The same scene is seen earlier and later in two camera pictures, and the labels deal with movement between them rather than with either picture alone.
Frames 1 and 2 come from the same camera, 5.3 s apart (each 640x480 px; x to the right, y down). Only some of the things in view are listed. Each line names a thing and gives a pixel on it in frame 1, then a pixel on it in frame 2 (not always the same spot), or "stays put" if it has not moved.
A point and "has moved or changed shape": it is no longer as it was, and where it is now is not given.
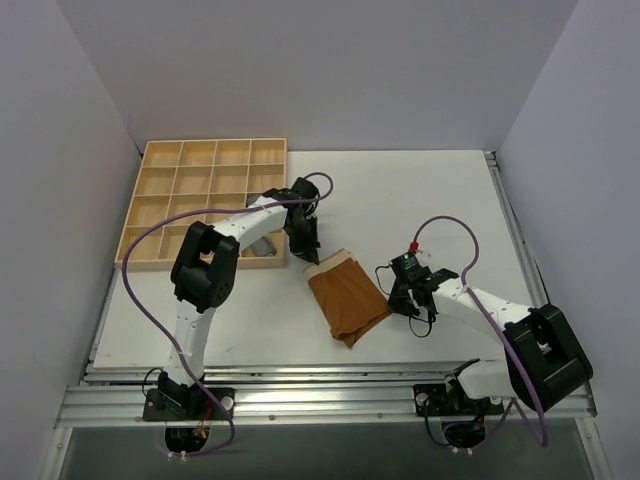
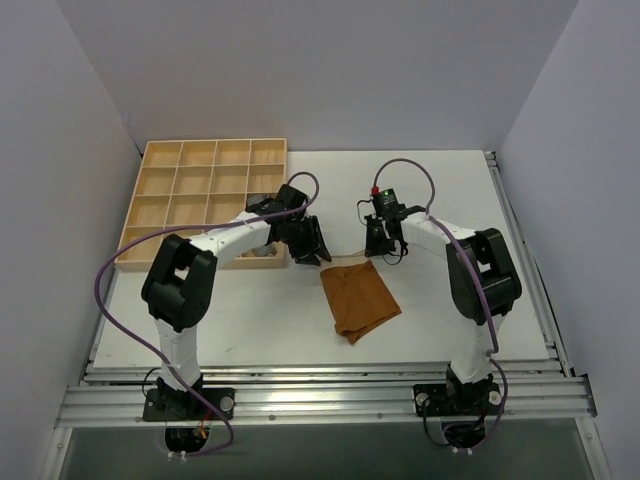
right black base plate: (441, 400) stays put
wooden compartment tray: (185, 176) stays put
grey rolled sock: (263, 247) stays put
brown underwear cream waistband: (348, 298) has moved or changed shape
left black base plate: (181, 404) stays put
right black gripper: (401, 292) → (377, 236)
